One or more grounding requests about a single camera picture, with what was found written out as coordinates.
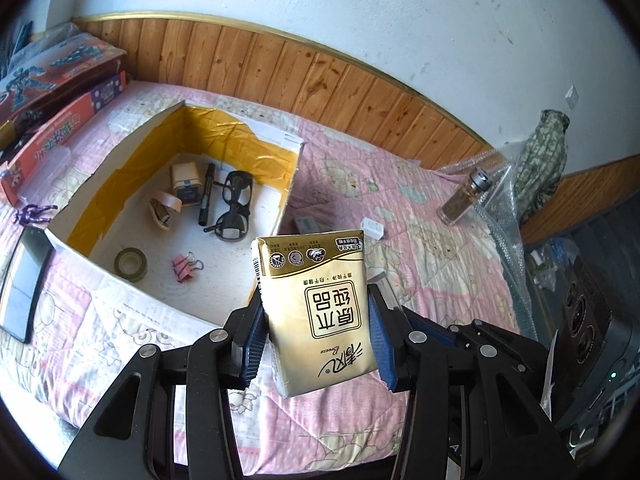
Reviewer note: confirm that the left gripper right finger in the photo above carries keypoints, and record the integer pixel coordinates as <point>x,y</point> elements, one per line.
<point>390,327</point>

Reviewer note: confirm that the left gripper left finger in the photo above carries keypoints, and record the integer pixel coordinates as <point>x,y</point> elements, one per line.
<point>247,330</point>

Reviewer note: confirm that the gold tissue pack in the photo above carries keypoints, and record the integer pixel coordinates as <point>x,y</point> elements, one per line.
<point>314,293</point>

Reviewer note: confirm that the pink binder clip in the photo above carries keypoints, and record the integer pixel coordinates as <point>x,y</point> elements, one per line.
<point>184,266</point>

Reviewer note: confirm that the black safety glasses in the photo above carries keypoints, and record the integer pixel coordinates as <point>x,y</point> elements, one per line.
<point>236,192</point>

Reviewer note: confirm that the white USB charger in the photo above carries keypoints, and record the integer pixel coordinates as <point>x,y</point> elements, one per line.
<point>372,228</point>

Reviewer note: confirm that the staples box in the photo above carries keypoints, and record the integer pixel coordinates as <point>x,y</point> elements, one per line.
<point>306,225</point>

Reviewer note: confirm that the black marker pen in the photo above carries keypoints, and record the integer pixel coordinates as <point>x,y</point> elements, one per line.
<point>204,207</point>

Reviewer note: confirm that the green tape roll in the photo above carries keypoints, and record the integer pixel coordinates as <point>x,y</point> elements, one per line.
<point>131,264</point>

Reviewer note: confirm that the pink stapler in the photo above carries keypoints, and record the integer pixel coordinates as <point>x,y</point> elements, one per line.
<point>162,205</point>

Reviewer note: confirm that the gold metal box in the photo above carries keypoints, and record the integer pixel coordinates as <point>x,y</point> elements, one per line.
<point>186,183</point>

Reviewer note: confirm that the pink cartoon quilt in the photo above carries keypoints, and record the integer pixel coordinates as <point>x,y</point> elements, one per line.
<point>86,332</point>

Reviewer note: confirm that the white cardboard box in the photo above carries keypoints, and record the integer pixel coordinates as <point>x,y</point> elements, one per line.
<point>110,210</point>

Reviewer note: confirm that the glass tea bottle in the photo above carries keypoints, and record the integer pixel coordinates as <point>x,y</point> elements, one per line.
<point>468,192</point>

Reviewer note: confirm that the camouflage cloth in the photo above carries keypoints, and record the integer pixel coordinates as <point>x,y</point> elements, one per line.
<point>541,164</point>

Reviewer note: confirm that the black smartphone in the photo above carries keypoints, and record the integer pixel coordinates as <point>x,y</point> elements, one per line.
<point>22,283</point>

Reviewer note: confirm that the purple toy figure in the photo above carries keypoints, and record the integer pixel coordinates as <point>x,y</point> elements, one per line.
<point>32,214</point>

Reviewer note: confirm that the clear plastic case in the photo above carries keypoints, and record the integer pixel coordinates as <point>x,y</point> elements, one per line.
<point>39,182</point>

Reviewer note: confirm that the red toy box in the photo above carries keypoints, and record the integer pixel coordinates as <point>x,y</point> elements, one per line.
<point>57,131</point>

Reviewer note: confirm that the dark robot toy box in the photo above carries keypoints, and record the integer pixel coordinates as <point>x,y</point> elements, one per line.
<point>38,88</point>

